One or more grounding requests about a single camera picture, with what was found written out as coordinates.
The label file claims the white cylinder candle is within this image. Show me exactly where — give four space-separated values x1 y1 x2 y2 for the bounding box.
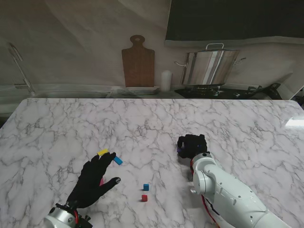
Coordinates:
161 70 173 92

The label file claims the black gas stove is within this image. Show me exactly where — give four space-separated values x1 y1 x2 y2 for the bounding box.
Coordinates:
174 83 252 99

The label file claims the brown wooden cutting board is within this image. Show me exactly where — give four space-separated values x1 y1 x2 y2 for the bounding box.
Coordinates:
121 35 156 88

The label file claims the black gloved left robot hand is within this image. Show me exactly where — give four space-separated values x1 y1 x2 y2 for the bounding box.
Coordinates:
66 152 122 209

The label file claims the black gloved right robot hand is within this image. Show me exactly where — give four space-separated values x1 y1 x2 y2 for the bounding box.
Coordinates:
177 134 211 160

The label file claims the black frying pan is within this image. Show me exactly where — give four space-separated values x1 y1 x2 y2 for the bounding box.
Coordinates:
247 83 282 100

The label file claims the steel kitchen sink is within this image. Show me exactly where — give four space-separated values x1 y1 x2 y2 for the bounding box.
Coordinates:
33 91 112 98

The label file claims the large steel stock pot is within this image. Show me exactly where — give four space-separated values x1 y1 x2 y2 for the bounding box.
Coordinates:
174 42 247 86

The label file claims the chrome kitchen faucet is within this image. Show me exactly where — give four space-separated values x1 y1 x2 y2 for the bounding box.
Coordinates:
8 42 36 95

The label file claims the stack of white plates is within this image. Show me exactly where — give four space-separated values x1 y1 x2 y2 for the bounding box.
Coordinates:
114 85 160 95

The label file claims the dark range hood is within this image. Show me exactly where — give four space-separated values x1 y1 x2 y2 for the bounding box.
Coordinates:
165 0 304 41

